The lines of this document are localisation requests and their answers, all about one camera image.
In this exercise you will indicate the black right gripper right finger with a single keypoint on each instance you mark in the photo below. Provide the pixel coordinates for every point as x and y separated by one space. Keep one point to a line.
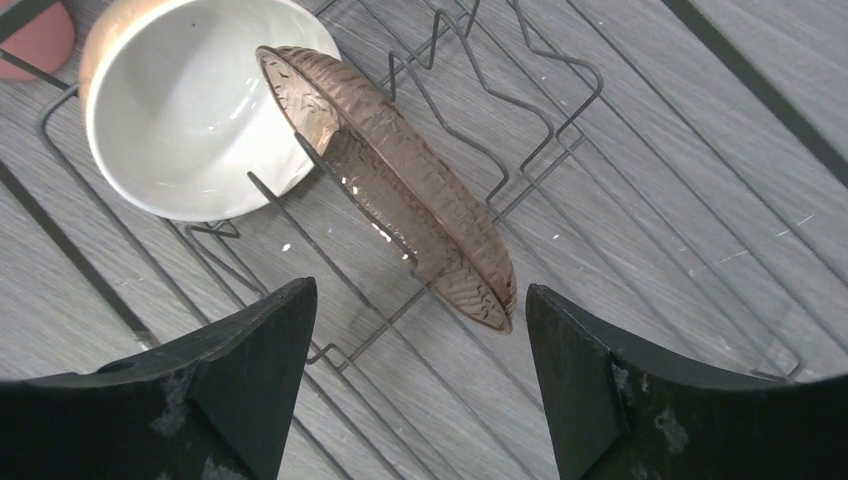
619 406

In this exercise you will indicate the beige ceramic bowl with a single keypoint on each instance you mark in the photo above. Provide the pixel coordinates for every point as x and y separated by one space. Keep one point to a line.
178 114

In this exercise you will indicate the black wire dish rack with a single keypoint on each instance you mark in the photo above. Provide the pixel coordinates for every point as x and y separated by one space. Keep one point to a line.
629 154

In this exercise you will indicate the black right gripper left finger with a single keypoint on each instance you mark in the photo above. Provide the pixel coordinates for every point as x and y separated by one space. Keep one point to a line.
216 403

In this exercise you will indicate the plain pink mug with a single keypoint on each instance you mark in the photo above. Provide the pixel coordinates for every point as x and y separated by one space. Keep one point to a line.
46 42

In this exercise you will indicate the brown glass bowl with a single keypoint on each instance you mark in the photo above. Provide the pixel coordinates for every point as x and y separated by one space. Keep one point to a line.
392 172

